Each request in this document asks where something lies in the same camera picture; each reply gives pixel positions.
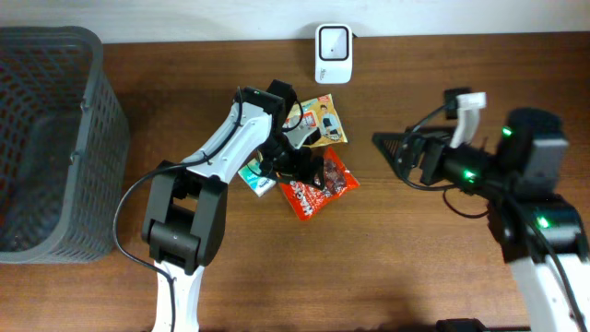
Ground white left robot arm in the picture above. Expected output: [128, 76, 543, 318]
[141, 79, 325, 331]

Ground grey plastic mesh basket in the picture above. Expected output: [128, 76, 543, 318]
[1, 27, 130, 265]

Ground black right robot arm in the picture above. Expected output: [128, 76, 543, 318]
[372, 87, 589, 331]

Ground red snack bag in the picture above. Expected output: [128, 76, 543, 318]
[279, 148, 360, 221]

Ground white barcode scanner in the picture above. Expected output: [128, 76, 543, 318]
[314, 23, 353, 85]

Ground small green tissue pack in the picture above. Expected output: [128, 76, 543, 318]
[238, 159, 276, 197]

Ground beige wet wipes pack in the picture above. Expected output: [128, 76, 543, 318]
[283, 94, 348, 148]

